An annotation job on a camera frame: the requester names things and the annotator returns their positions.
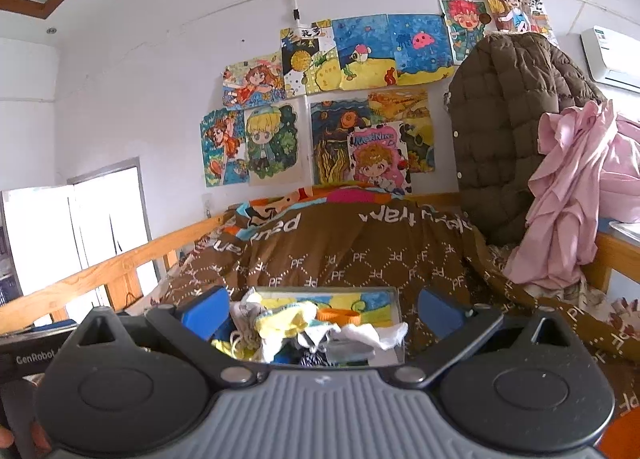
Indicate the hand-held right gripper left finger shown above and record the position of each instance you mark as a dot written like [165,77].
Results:
[205,313]

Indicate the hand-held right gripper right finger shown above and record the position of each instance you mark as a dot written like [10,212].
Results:
[440,314]

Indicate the bright window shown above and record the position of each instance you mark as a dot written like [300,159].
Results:
[75,229]

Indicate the brown printed duvet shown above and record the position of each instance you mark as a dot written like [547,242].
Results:
[350,249]

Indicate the pink garment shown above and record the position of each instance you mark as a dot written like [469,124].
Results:
[575,189]

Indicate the pink framed cartoon poster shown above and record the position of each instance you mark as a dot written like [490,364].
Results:
[377,159]

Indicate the orange cup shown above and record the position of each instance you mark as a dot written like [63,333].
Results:
[340,315]

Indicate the dark blue swirl painting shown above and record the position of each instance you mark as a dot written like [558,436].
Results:
[335,139]

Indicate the grey shallow box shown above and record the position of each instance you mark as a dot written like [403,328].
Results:
[395,334]

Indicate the pink jellyfish painting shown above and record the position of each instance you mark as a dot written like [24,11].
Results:
[422,46]

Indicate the orange-haired girl wall poster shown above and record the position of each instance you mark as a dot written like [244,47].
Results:
[222,149]

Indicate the yellow moon wall painting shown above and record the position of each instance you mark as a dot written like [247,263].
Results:
[305,59]

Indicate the child with fan wall poster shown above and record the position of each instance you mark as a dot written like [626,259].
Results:
[520,4]

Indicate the brown quilted jacket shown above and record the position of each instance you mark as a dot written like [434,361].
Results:
[505,129]

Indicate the white air conditioner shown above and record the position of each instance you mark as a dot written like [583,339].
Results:
[615,56]

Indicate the swimming girl wall poster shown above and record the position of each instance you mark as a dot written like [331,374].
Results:
[252,81]

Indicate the orange landscape painting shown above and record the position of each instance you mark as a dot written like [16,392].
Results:
[405,106]

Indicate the white sock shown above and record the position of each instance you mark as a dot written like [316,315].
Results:
[365,334]

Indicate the blue sea fish painting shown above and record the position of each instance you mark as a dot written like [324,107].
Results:
[362,49]

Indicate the wooden bed rail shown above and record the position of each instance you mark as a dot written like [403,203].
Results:
[617,251]
[100,269]

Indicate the red-haired child wall poster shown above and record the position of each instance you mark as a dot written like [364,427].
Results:
[465,24]

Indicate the floral bed sheet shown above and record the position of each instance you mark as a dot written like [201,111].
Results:
[617,311]

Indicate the blond figure wall poster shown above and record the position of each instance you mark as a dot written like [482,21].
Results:
[272,144]

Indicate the person's left hand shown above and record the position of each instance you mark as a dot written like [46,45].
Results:
[5,439]

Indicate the navy striped sock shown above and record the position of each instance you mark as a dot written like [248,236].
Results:
[310,360]

